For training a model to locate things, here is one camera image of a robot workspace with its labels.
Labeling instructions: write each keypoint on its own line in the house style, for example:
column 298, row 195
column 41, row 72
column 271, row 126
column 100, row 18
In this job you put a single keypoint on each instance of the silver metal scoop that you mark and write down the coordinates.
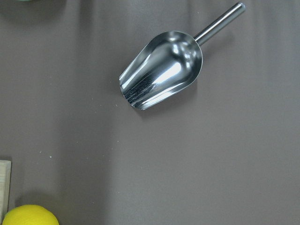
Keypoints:
column 169, row 63

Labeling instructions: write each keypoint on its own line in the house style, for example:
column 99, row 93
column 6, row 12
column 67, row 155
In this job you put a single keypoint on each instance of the bamboo cutting board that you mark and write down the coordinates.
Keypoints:
column 5, row 174

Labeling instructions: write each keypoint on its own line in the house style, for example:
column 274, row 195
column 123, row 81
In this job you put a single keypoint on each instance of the upper whole lemon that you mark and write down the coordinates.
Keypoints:
column 30, row 215

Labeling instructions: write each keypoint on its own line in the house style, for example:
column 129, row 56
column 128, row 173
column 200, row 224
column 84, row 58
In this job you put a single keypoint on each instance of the mint green bowl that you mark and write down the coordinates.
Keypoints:
column 16, row 0

